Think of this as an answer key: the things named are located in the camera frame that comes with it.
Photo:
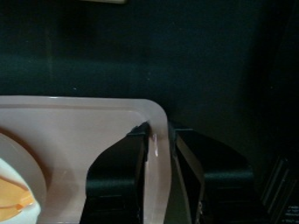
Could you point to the white bowl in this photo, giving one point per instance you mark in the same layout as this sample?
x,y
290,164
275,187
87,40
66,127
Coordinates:
x,y
35,201

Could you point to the pink rectangular plate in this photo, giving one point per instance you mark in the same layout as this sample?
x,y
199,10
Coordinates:
x,y
78,125

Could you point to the black device with white label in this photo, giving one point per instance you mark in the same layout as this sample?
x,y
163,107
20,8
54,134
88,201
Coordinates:
x,y
282,192

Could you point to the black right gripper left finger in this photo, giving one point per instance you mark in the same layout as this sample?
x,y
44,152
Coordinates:
x,y
116,180

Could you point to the orange toy food piece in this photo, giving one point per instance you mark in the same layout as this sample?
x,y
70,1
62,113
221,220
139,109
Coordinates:
x,y
11,198

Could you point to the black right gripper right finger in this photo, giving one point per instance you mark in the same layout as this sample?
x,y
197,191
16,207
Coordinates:
x,y
222,186

